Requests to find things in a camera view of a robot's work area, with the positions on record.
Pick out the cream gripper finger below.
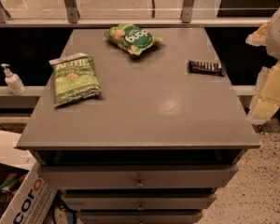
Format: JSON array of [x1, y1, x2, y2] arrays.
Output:
[[247, 61, 280, 125], [245, 21, 269, 47]]

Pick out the dark rxbar chocolate bar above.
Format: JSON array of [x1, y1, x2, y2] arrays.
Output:
[[189, 60, 225, 77]]

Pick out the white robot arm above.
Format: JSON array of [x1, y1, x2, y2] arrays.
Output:
[[245, 8, 280, 125]]

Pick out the green popcorn snack bag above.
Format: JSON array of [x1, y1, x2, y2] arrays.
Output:
[[105, 23, 162, 56]]

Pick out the green Kettle jalapeno chip bag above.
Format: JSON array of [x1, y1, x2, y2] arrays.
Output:
[[49, 53, 102, 106]]

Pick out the grey drawer cabinet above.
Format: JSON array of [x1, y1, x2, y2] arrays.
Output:
[[15, 27, 261, 224]]

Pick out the top grey drawer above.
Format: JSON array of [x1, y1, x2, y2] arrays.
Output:
[[41, 165, 238, 189]]

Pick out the grey drawer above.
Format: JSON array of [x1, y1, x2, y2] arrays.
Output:
[[41, 165, 238, 189], [63, 193, 216, 211], [79, 211, 203, 224]]

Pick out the bottom grey drawer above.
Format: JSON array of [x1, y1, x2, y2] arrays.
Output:
[[79, 211, 203, 224]]

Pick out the middle grey drawer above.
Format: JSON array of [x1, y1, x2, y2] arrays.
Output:
[[63, 193, 216, 211]]

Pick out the white hand sanitizer pump bottle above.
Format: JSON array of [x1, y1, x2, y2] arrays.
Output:
[[1, 63, 26, 96]]

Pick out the white cardboard box orange lettering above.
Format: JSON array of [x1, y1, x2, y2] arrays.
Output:
[[0, 130, 56, 224]]

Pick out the black cables under cabinet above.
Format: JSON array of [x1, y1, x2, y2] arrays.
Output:
[[50, 189, 78, 224]]

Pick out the grey metal railing frame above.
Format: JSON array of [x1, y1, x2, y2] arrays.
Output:
[[0, 0, 280, 28]]

